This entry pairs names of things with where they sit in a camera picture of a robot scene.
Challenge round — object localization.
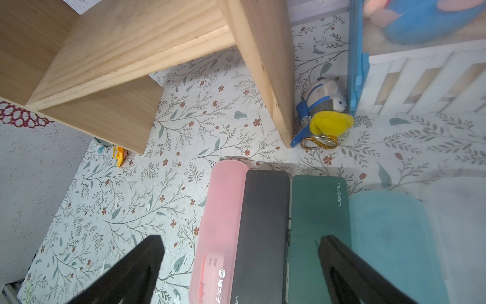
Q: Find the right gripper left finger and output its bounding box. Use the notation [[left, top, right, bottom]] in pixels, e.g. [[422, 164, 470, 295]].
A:
[[70, 235, 165, 303]]

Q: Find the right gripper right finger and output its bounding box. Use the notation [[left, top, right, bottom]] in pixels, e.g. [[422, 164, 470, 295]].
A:
[[318, 235, 414, 303]]

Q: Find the teal pencil case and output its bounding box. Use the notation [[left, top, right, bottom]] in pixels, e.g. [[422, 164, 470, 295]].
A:
[[349, 191, 449, 303]]

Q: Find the dark green pencil case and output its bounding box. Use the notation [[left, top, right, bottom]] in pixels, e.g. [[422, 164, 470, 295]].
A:
[[288, 175, 351, 303]]

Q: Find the pink pencil case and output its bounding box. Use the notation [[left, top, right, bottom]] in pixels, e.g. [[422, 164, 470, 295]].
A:
[[189, 160, 249, 303]]

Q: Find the dark grey pencil case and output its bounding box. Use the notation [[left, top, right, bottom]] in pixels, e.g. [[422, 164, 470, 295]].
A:
[[230, 170, 290, 304]]

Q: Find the clear pencil case with label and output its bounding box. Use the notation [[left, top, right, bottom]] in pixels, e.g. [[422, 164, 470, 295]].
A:
[[423, 177, 485, 303]]

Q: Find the wooden two-tier shelf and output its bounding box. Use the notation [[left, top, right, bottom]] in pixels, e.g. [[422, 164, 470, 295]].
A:
[[1, 1, 295, 154]]

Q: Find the yellow and grey toy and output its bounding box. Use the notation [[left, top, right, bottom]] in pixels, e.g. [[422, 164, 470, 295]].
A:
[[94, 138, 129, 168]]

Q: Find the small yellow blue toy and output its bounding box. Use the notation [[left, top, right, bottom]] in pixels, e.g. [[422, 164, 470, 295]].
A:
[[291, 77, 354, 151]]

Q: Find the white and blue toy crib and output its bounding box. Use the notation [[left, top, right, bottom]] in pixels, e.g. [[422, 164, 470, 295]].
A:
[[348, 1, 485, 115]]

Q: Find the pink rabbit plush doll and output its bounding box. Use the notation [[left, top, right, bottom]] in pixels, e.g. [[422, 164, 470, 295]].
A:
[[363, 0, 485, 45]]

